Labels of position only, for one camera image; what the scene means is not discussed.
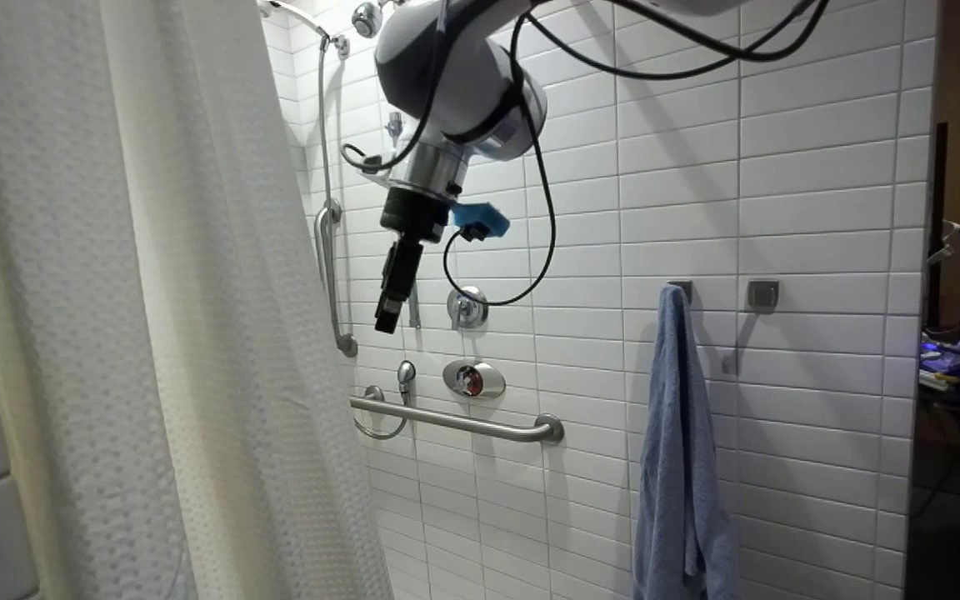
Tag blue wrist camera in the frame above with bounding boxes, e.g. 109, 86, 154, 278
449, 203, 511, 240

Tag chrome shower valve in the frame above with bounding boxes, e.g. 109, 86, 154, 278
442, 360, 506, 401

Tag blue hanging towel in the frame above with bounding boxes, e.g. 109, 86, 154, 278
632, 282, 741, 600

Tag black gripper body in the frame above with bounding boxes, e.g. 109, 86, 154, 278
381, 186, 449, 243

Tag chrome grab bar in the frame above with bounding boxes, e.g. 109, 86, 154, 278
351, 401, 567, 443

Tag white shower curtain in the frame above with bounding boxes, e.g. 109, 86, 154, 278
0, 0, 394, 600

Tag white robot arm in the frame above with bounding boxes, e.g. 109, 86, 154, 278
372, 0, 547, 333

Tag chrome temperature knob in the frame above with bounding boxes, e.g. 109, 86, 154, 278
446, 286, 489, 330

